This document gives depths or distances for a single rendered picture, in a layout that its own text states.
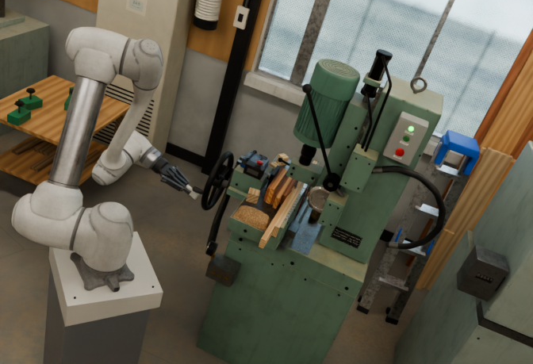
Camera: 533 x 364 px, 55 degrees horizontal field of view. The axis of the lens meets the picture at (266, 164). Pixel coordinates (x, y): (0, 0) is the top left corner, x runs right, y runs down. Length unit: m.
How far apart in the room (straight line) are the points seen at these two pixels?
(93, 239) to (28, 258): 1.23
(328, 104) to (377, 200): 0.42
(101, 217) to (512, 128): 2.36
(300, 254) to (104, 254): 0.77
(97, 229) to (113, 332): 0.44
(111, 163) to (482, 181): 2.10
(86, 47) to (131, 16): 1.57
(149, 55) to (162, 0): 1.49
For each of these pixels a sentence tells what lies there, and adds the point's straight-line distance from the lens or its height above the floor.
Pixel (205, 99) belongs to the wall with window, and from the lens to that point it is 3.65.
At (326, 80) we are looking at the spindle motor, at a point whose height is 1.47.
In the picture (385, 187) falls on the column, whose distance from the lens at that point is 1.98.
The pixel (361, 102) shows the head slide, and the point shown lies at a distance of 1.96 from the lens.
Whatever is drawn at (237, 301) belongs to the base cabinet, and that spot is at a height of 0.40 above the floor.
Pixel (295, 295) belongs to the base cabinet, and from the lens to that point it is 2.23.
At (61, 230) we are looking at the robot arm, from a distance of 1.82.
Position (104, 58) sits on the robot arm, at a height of 1.39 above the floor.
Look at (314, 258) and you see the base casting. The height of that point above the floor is 0.80.
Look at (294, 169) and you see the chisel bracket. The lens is 2.12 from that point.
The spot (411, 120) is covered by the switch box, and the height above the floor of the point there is 1.48.
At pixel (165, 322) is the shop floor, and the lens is 2.75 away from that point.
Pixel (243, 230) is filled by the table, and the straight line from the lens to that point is 1.99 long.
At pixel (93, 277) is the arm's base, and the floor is 0.72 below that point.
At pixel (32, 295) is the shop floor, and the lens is 2.83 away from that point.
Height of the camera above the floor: 2.11
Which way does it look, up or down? 31 degrees down
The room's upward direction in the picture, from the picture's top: 18 degrees clockwise
